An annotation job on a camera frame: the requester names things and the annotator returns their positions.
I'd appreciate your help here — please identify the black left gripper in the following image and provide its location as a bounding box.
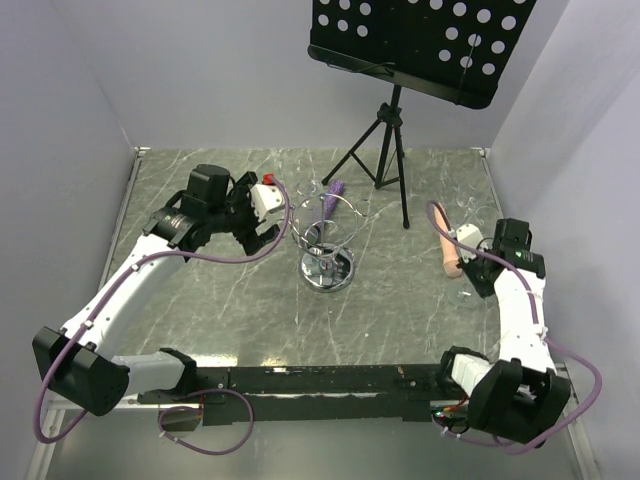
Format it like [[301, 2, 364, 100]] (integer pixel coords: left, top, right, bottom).
[[208, 173, 281, 255]]

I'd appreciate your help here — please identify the chrome wine glass rack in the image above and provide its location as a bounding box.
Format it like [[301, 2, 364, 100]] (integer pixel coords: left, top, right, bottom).
[[290, 192, 366, 293]]

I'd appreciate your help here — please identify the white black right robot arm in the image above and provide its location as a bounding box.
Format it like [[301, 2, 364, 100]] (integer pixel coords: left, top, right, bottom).
[[436, 219, 571, 444]]

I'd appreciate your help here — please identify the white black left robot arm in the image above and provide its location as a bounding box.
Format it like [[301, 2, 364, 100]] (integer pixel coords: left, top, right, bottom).
[[32, 164, 289, 416]]

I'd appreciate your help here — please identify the beige wooden rolling pin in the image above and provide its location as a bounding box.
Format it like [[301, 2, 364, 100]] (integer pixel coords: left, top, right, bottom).
[[433, 203, 462, 278]]

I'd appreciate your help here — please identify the purple glitter microphone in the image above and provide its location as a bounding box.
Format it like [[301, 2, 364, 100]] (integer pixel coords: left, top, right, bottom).
[[307, 179, 345, 243]]

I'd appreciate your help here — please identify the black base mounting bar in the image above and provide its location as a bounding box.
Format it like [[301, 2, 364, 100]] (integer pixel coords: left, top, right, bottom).
[[137, 364, 464, 426]]

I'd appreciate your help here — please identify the black music stand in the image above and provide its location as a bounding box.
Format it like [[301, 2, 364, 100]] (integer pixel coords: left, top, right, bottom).
[[305, 0, 538, 229]]

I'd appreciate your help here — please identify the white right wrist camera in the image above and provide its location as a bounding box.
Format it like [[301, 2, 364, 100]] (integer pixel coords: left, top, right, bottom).
[[455, 223, 484, 263]]

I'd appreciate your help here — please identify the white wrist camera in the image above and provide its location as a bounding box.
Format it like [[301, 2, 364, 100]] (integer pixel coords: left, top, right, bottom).
[[455, 223, 484, 263], [249, 173, 285, 222]]

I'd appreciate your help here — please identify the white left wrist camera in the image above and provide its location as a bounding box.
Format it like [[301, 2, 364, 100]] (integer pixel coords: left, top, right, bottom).
[[249, 173, 285, 222]]

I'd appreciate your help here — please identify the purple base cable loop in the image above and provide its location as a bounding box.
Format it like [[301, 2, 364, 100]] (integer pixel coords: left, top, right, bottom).
[[157, 385, 257, 455]]

